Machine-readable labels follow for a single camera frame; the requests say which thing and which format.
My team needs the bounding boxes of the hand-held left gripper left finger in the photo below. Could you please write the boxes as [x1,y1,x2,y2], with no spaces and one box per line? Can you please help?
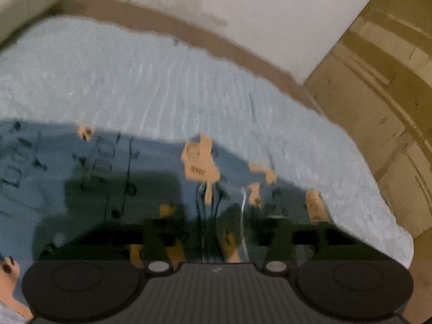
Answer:
[37,209,190,273]

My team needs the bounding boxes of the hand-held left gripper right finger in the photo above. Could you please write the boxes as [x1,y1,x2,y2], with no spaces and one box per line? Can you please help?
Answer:
[219,206,392,273]

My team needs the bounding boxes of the blue pants with orange print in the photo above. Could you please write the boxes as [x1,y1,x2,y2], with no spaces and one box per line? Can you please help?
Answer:
[0,118,338,321]

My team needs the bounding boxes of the light blue ribbed blanket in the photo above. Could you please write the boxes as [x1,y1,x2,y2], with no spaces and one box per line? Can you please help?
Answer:
[0,15,415,267]

